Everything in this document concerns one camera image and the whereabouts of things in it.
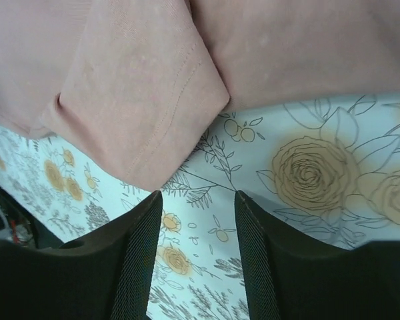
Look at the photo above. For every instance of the floral patterned table mat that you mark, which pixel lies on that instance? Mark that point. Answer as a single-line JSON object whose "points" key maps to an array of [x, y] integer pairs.
{"points": [[329, 167]]}

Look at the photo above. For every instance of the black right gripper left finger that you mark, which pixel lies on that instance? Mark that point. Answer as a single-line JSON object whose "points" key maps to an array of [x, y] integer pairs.
{"points": [[105, 274]]}

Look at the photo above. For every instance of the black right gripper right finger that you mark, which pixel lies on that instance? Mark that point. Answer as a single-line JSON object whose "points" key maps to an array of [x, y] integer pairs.
{"points": [[290, 275]]}

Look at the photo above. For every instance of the pink t shirt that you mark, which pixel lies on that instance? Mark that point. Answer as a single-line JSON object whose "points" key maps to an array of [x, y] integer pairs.
{"points": [[134, 84]]}

